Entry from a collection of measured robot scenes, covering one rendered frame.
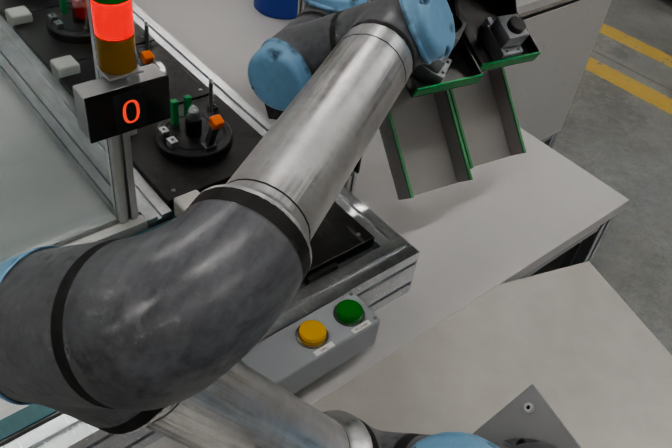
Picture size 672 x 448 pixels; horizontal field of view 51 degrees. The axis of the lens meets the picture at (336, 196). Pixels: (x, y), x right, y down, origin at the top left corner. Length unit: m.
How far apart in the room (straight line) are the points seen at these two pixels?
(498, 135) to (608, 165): 1.94
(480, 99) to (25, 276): 1.01
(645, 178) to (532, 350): 2.14
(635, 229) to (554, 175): 1.43
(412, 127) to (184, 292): 0.87
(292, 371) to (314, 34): 0.47
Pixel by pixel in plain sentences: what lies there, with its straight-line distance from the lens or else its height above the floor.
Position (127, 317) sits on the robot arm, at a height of 1.44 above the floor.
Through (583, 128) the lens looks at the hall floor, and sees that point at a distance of 3.48.
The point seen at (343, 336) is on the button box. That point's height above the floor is 0.96.
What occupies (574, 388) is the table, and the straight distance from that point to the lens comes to 1.22.
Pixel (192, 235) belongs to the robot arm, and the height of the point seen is 1.46.
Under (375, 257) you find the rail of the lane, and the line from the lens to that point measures 1.15.
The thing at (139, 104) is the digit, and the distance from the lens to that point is 1.01.
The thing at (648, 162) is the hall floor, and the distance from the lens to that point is 3.42.
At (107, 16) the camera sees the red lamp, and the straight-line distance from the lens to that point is 0.94.
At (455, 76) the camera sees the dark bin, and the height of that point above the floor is 1.20.
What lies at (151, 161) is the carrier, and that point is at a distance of 1.29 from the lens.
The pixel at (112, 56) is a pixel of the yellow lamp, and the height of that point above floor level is 1.29.
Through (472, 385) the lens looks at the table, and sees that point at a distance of 1.16.
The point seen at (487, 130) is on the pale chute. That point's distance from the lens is 1.37.
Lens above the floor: 1.78
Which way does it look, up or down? 41 degrees down
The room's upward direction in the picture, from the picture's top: 8 degrees clockwise
